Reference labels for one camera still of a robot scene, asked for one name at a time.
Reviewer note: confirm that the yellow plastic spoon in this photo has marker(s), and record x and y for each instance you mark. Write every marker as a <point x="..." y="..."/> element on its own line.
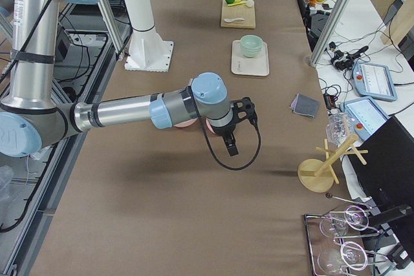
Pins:
<point x="237" y="3"/>

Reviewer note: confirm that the aluminium frame post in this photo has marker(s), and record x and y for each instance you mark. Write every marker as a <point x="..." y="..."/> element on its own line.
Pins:
<point x="327" y="32"/>

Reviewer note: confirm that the white ceramic spoon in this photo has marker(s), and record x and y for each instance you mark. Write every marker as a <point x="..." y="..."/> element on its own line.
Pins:
<point x="233" y="20"/>

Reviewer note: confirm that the large pink ice bowl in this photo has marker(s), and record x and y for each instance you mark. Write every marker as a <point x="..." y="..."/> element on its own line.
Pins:
<point x="186" y="123"/>

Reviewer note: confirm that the black monitor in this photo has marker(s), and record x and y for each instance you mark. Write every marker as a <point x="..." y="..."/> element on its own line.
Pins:
<point x="387" y="176"/>

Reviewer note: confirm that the wooden mug tree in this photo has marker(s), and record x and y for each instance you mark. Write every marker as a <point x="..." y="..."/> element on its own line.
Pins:
<point x="319" y="176"/>

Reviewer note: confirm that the crumpled plastic bag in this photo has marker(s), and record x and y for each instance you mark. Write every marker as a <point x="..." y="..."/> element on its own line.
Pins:
<point x="339" y="127"/>

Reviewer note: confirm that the small pink bowl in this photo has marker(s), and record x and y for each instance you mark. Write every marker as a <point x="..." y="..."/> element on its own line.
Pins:
<point x="209" y="126"/>

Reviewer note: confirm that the upper teach pendant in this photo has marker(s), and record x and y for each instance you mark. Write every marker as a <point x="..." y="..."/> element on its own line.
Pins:
<point x="374" y="80"/>

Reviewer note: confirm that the cream serving tray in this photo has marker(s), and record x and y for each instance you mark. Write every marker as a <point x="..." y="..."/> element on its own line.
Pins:
<point x="256" y="66"/>

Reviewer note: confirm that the grey folded cloth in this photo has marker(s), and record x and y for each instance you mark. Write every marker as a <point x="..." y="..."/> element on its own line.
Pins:
<point x="306" y="106"/>

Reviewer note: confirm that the white camera post base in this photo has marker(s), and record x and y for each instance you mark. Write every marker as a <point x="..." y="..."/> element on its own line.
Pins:
<point x="147" y="50"/>

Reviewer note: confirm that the upper wine glass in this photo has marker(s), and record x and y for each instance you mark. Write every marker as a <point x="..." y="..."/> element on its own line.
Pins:
<point x="337" y="224"/>

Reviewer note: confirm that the upper green bowl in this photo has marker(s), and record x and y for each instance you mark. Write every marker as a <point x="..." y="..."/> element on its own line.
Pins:
<point x="251" y="43"/>

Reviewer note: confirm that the wine glass rack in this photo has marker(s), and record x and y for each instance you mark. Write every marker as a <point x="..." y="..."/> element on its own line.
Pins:
<point x="335" y="240"/>

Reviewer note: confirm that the teach pendant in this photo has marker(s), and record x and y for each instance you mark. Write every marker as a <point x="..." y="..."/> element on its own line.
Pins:
<point x="374" y="80"/>
<point x="367" y="116"/>

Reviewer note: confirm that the lower teach pendant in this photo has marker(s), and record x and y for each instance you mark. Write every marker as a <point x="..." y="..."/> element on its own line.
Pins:
<point x="367" y="116"/>

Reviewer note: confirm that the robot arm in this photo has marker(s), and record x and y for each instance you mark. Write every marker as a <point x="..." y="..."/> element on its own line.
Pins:
<point x="37" y="111"/>

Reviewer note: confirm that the purple folded cloth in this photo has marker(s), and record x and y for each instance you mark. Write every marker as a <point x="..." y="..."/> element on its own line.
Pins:
<point x="293" y="104"/>

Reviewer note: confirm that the wooden cutting board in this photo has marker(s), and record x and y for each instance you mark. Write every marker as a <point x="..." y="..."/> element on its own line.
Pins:
<point x="238" y="11"/>

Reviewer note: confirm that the white steamed bun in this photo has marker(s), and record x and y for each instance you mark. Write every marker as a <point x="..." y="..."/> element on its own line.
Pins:
<point x="249" y="3"/>

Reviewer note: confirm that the lower wine glass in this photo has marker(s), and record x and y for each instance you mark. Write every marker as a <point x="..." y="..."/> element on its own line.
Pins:
<point x="351" y="257"/>

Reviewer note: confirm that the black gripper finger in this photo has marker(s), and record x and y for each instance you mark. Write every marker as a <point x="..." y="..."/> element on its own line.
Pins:
<point x="230" y="143"/>

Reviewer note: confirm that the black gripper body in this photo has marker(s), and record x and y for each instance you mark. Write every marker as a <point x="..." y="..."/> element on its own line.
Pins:
<point x="225" y="130"/>

